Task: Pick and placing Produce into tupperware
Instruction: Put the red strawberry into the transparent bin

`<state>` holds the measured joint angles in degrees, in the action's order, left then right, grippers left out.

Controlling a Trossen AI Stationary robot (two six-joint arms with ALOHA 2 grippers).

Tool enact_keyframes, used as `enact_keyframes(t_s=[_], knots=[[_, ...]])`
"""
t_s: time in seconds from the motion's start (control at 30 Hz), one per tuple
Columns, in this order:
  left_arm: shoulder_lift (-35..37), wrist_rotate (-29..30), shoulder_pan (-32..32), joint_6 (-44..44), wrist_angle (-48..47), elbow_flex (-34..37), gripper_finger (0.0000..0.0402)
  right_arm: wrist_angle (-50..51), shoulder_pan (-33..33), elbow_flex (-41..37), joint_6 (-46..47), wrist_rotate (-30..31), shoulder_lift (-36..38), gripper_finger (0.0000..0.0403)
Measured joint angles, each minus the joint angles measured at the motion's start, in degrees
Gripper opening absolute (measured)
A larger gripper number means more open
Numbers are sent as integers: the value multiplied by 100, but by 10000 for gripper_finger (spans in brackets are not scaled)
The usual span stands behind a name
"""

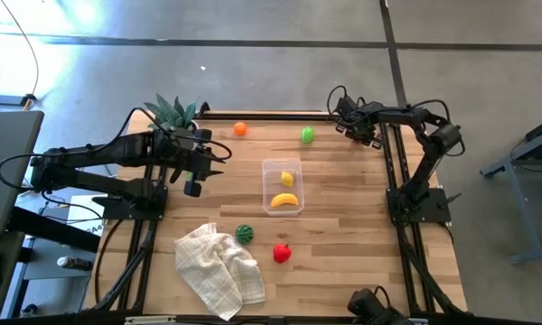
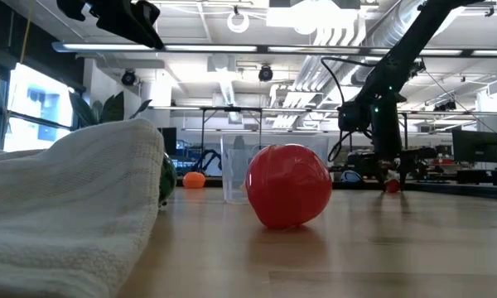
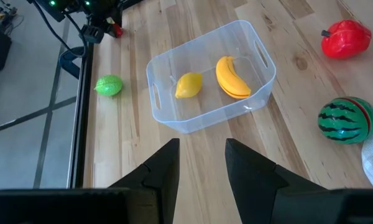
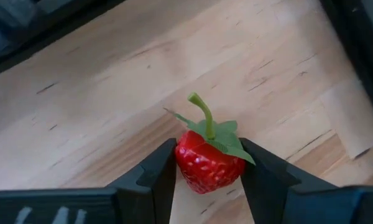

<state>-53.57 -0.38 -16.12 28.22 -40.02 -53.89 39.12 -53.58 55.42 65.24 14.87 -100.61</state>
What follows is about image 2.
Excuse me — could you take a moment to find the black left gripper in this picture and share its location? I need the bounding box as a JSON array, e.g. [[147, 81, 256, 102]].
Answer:
[[56, 0, 166, 50]]

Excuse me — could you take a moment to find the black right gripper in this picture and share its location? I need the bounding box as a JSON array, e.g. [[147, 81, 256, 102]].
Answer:
[[370, 93, 408, 191]]

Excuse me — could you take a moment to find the red ball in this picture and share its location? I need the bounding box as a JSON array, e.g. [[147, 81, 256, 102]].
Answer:
[[244, 143, 333, 230]]

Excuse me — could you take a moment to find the orange toy orange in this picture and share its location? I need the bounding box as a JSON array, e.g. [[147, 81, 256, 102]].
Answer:
[[182, 171, 206, 190]]

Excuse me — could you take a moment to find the clear plastic tupperware container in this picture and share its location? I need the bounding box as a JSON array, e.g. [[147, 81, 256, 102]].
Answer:
[[221, 132, 331, 204]]

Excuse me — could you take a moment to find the blue and white round object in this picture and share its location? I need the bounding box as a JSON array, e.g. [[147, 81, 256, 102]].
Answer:
[[340, 169, 362, 183]]

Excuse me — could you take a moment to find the black computer monitor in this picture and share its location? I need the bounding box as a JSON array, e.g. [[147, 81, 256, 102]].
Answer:
[[451, 130, 497, 165]]

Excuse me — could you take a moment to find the green potted plant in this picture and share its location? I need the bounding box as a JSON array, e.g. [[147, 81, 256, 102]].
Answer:
[[69, 90, 153, 127]]

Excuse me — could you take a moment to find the green striped toy watermelon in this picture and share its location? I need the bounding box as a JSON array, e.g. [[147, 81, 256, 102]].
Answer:
[[157, 152, 178, 208]]

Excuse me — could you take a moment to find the white waffle-weave towel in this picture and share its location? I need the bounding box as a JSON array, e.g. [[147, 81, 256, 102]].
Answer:
[[0, 118, 166, 298]]

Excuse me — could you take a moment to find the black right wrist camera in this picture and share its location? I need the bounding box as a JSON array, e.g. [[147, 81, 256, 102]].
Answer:
[[338, 101, 373, 133]]

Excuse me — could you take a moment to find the black overhead frame bar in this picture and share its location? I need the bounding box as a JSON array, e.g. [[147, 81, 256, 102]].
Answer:
[[51, 41, 497, 59]]

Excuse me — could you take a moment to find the white hanging ring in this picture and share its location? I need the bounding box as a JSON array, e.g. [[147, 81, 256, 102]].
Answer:
[[226, 10, 250, 34]]

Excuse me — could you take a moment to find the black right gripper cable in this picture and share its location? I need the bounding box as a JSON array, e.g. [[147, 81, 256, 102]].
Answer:
[[321, 56, 378, 162]]

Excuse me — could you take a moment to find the yellow hanging cable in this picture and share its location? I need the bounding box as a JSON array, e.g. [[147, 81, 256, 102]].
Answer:
[[18, 0, 35, 65]]

